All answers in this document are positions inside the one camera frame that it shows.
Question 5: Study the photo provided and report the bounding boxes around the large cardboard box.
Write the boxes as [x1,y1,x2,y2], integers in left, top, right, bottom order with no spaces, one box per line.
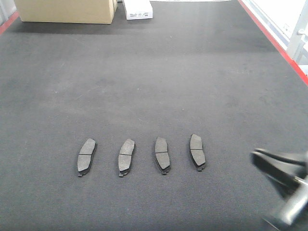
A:
[14,0,117,24]

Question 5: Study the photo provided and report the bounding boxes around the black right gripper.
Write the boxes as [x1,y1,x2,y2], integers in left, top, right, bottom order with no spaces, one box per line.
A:
[250,148,308,231]

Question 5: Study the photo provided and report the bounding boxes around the white long carton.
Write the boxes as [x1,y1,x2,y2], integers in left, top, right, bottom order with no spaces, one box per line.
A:
[122,0,153,20]

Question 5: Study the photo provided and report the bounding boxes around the dark grey conveyor belt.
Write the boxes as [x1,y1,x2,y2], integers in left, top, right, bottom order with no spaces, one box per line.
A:
[0,0,308,231]

